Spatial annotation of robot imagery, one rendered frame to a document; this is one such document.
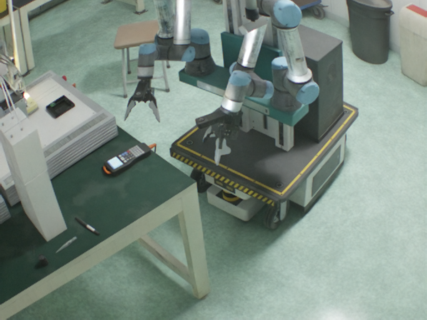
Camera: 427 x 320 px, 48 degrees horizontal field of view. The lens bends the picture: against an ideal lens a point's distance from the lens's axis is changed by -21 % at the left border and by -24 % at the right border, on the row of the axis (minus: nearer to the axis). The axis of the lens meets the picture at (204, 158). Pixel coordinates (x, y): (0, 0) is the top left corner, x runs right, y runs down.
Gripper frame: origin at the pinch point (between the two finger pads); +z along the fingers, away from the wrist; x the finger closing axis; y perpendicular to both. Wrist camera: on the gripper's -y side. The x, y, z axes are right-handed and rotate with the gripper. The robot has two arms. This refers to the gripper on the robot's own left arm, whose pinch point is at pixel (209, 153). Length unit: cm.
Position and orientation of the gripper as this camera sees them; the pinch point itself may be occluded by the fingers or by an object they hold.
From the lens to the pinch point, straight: 234.8
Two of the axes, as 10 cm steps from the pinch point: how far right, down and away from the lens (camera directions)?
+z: -3.0, 8.3, 4.6
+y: 9.0, 0.9, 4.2
